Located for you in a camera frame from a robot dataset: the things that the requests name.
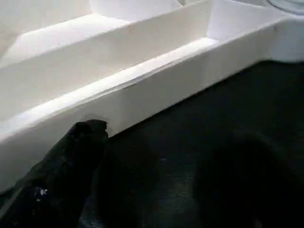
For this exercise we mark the white plastic table top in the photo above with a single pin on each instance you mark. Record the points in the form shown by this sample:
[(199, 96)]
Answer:
[(95, 59)]

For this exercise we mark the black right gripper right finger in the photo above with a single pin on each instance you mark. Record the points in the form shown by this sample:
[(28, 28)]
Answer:
[(249, 190)]

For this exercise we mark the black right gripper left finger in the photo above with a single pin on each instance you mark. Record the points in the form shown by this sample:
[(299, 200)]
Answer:
[(59, 178)]

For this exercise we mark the black work mat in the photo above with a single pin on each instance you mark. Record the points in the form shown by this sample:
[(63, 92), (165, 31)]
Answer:
[(178, 142)]

